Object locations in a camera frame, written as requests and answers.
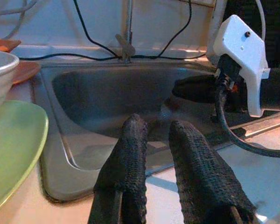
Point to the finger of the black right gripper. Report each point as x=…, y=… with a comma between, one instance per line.
x=193, y=88

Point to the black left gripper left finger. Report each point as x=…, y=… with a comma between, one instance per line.
x=126, y=175

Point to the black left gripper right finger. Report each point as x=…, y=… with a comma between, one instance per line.
x=200, y=182

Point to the white ceramic bowl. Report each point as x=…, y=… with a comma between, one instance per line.
x=0, y=77

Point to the stainless steel sink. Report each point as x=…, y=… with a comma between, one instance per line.
x=95, y=93

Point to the steel faucet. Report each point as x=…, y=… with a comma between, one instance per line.
x=130, y=23

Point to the green plate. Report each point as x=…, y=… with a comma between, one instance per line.
x=11, y=144

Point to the orange plate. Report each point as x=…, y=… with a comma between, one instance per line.
x=25, y=72

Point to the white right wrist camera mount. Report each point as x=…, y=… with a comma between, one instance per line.
x=242, y=39

